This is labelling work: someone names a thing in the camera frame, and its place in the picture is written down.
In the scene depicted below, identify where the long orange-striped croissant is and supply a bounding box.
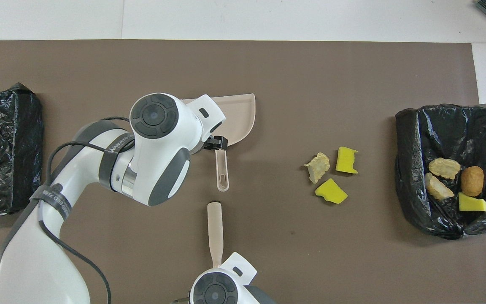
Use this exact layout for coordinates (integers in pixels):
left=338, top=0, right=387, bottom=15
left=428, top=157, right=462, bottom=180

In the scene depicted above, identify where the beige hand brush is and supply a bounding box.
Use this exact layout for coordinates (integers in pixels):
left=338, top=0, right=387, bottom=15
left=207, top=202, right=224, bottom=269

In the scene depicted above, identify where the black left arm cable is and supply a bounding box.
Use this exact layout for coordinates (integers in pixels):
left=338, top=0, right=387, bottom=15
left=36, top=116, right=130, bottom=304

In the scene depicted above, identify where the brown bread roll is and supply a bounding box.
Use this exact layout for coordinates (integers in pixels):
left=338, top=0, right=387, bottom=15
left=461, top=166, right=485, bottom=197

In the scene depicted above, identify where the wedge-shaped yellow sponge piece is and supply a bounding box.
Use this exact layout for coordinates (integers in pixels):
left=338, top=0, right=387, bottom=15
left=315, top=178, right=348, bottom=205

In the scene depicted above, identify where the black bag-lined trash bin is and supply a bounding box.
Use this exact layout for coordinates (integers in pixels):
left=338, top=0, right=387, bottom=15
left=0, top=82, right=44, bottom=219
left=395, top=103, right=486, bottom=240

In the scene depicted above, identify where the yellow sponge with green pad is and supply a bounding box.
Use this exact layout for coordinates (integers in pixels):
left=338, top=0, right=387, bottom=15
left=458, top=192, right=486, bottom=212

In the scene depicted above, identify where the crumpled beige scrap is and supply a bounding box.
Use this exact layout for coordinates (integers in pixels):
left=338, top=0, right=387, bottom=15
left=304, top=152, right=331, bottom=184

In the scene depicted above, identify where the brown table mat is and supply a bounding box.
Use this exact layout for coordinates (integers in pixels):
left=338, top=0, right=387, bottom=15
left=0, top=40, right=486, bottom=304

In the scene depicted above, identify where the notched yellow sponge piece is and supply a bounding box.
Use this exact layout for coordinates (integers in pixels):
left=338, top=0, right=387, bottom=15
left=335, top=147, right=359, bottom=174

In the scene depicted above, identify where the short orange-striped croissant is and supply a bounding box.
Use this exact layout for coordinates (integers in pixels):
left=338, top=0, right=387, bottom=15
left=425, top=172, right=455, bottom=200

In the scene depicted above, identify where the beige plastic dustpan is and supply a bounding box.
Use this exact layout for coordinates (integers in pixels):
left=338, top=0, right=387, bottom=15
left=182, top=93, right=256, bottom=192

